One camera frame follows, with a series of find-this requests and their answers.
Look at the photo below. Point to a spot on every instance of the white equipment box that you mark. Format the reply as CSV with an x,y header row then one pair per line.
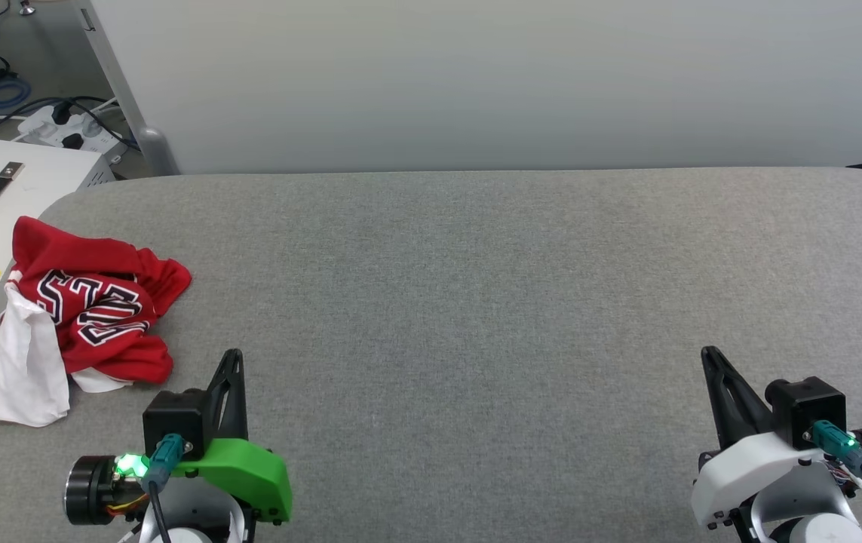
x,y
31,170

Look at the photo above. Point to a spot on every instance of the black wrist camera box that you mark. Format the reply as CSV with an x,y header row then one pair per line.
x,y
174,418
808,403

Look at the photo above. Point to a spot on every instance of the grey metal partition foot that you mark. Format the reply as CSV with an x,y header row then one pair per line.
x,y
155,151

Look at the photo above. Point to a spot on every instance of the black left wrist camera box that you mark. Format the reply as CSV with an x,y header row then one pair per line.
x,y
174,418

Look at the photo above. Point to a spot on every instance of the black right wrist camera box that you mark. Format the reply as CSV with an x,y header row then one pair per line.
x,y
808,403

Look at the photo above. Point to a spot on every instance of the red and white jersey shirt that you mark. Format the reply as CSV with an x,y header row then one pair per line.
x,y
110,302

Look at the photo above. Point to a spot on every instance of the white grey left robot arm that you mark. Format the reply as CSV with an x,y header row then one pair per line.
x,y
91,490

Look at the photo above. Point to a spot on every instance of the white power strip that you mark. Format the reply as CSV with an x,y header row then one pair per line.
x,y
50,130

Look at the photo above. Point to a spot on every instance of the white partition panel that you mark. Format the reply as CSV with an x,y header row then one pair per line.
x,y
513,83

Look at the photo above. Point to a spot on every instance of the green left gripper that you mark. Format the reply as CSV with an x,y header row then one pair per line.
x,y
250,471

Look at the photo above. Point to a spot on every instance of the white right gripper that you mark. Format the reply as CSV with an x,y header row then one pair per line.
x,y
732,475

